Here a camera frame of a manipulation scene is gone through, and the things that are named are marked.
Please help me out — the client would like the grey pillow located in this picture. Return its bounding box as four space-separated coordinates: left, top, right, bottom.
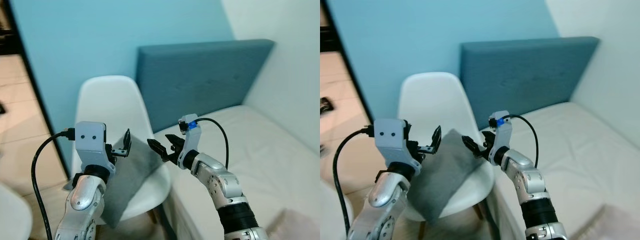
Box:
102 132 164 229
407 128 484 224

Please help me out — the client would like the white plastic chair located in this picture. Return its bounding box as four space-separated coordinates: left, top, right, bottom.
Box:
0 183 34 240
70 75 172 227
397 72 497 240

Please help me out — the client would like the blue grey padded headboard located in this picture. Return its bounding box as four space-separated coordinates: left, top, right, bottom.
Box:
460 36 600 132
136 39 276 134

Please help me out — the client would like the white mattress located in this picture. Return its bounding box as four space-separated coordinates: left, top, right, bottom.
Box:
480 101 640 240
152 104 321 240

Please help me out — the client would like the beige blanket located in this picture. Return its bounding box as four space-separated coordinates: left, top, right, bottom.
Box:
570 202 640 240
265 207 321 240

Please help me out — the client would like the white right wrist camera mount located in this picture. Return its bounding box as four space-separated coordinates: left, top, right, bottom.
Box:
179 114 202 156
489 110 514 154

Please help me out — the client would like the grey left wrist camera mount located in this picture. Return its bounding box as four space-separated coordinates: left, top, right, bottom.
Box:
373 118 423 173
74 121 117 176

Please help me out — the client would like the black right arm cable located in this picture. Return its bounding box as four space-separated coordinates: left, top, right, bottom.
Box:
502 114 540 169
195 117 230 171

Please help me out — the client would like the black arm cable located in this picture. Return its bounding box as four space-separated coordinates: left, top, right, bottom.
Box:
333 127 376 236
502 114 540 169
31 128 76 240
195 117 230 171

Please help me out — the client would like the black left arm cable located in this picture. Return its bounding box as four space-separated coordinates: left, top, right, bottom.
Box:
31 128 76 240
333 127 376 236

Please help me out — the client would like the black door frame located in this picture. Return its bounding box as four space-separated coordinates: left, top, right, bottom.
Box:
320 0 374 151
0 0 71 179

